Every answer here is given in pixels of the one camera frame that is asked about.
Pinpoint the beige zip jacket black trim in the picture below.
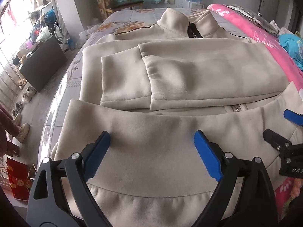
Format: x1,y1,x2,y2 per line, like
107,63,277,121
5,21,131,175
52,8,302,226

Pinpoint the cyan cartoon clothing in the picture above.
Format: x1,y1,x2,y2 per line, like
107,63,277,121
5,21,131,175
278,33,303,70

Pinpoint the pink floral fleece blanket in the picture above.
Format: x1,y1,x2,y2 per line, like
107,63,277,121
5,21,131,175
207,3,303,218

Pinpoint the red gift bag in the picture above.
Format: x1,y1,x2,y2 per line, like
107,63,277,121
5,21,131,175
6,158,32,201

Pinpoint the white sneaker pair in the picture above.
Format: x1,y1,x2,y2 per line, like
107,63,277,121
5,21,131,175
22,86,37,103

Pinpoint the grey slipper pair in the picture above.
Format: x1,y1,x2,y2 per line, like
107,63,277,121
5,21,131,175
12,101,24,117

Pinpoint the person in maroon trousers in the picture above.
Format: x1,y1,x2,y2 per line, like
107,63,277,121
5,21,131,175
1,105,30,157

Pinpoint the dark low cabinet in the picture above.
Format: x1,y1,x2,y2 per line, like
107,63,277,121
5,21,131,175
20,35,67,92

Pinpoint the grey patterned pillow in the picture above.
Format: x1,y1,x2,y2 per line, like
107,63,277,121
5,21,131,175
227,5,278,37

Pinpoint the white plastic bag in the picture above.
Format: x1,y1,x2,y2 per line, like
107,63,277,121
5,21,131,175
79,24,101,40

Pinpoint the blue bicycle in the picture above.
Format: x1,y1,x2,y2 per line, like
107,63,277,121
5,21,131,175
43,9,64,44

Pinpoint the wall power socket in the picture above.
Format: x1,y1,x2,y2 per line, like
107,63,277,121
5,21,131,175
164,0,175,5

